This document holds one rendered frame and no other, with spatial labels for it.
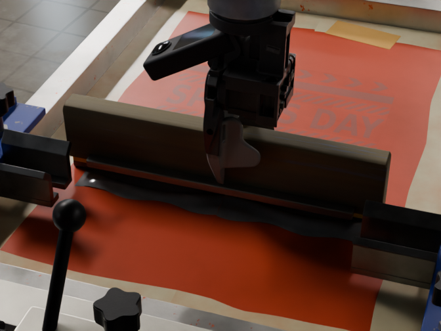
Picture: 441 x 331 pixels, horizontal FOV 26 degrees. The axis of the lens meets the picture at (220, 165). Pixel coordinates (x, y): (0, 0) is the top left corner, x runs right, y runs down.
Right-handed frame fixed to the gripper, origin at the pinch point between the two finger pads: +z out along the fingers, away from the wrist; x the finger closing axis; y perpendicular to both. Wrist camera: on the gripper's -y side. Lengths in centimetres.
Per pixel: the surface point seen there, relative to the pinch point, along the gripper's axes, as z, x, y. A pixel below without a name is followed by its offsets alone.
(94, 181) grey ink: 4.9, -2.5, -15.1
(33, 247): 5.3, -15.2, -16.8
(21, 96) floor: 102, 147, -115
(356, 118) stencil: 4.7, 21.5, 11.9
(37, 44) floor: 102, 180, -126
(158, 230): 5.1, -8.1, -4.7
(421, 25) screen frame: 4, 49, 16
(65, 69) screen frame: 1.7, 15.4, -27.2
